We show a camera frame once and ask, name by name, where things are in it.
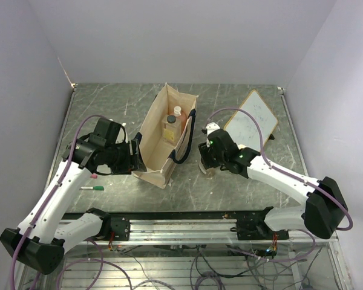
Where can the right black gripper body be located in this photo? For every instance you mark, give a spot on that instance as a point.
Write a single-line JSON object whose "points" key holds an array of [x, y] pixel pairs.
{"points": [[210, 158]]}

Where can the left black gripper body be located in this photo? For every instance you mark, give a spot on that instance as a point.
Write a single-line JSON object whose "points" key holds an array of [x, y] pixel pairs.
{"points": [[120, 158]]}

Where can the clear bottle with white cap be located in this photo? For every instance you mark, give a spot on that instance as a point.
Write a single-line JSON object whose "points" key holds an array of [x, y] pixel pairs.
{"points": [[207, 173]]}

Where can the beige canvas tote bag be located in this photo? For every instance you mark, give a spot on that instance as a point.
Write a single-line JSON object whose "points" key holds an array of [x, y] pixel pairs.
{"points": [[160, 157]]}

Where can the amber bottle with black cap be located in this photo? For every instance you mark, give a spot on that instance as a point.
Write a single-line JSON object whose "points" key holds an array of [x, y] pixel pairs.
{"points": [[171, 129]]}

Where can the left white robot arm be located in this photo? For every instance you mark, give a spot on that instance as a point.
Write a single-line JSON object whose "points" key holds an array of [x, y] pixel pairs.
{"points": [[39, 241]]}

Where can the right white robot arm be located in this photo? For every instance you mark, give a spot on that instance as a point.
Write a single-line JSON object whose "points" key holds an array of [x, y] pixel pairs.
{"points": [[321, 204]]}

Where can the green capped marker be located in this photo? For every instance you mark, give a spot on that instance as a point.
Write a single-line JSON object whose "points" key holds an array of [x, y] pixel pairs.
{"points": [[94, 188]]}

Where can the small whiteboard with wooden frame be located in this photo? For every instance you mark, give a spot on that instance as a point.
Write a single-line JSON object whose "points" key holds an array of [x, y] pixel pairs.
{"points": [[243, 130]]}

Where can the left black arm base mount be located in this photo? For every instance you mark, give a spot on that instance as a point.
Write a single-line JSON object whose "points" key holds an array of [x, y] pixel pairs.
{"points": [[115, 228]]}

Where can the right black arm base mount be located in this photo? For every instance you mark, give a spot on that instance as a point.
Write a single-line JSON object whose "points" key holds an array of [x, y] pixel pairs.
{"points": [[257, 230]]}

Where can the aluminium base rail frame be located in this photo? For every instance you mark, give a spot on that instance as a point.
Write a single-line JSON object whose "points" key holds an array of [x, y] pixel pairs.
{"points": [[196, 250]]}

